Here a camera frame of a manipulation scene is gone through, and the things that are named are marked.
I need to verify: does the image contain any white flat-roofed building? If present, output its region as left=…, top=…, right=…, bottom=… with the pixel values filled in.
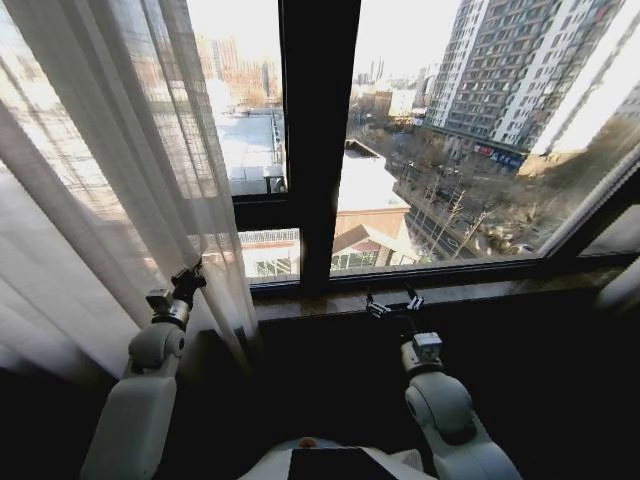
left=212, top=109, right=287, bottom=195

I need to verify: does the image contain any black window frame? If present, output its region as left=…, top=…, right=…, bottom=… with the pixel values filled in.
left=230, top=0, right=640, bottom=296

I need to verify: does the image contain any pale curtain edge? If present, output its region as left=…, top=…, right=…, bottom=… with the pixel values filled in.
left=593, top=269, right=640, bottom=314

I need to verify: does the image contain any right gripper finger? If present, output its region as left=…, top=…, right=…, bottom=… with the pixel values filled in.
left=365, top=291, right=389, bottom=318
left=403, top=283, right=426, bottom=311

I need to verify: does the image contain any brown stone window sill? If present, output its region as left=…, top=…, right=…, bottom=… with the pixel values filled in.
left=249, top=267, right=624, bottom=322

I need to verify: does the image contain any tall grey apartment tower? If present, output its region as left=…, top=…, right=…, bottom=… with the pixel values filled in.
left=422, top=0, right=626, bottom=174

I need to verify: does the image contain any white sheer curtain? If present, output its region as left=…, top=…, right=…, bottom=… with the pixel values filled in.
left=0, top=0, right=261, bottom=381

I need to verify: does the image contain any white robot front shell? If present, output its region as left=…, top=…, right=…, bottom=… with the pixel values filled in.
left=243, top=433, right=427, bottom=480

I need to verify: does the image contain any red-roofed low building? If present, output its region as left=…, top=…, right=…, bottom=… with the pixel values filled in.
left=329, top=205, right=421, bottom=274

